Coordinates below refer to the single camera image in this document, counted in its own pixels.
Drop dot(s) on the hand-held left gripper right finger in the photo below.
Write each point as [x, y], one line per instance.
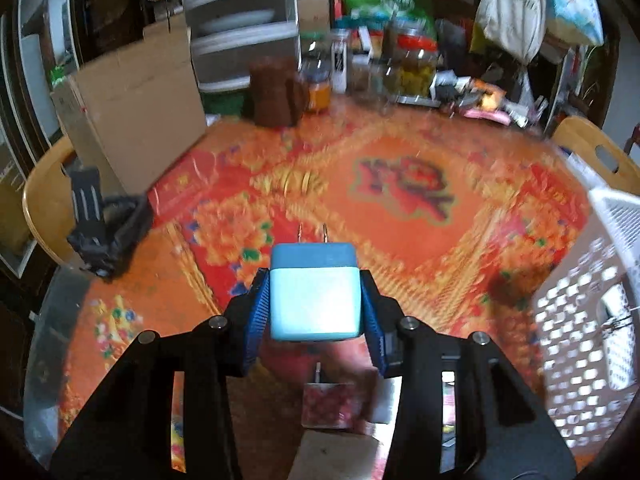
[376, 325]

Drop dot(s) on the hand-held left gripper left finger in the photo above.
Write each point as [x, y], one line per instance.
[256, 320]

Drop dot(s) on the light blue charger plug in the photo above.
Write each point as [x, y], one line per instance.
[315, 300]

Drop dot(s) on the white perforated plastic basket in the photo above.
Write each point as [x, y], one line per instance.
[580, 340]

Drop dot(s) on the brown ribbed container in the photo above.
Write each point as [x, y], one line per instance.
[275, 95]

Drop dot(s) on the large cardboard box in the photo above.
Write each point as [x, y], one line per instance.
[135, 120]

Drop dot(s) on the orange jar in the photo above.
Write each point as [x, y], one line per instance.
[319, 94]

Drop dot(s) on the pink paper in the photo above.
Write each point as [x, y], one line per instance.
[487, 116]

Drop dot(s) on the glass jar with red lid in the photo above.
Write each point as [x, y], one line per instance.
[412, 67]

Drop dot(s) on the glass jar with striped label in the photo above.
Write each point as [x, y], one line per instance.
[340, 65]

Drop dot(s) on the white plastic drawer unit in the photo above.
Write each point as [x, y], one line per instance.
[240, 35]

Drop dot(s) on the small cardboard box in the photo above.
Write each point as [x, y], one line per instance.
[314, 10]

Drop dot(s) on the beige tote bag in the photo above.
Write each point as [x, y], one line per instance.
[510, 10]

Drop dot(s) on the light blue patterned bag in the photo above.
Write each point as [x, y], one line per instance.
[575, 5]

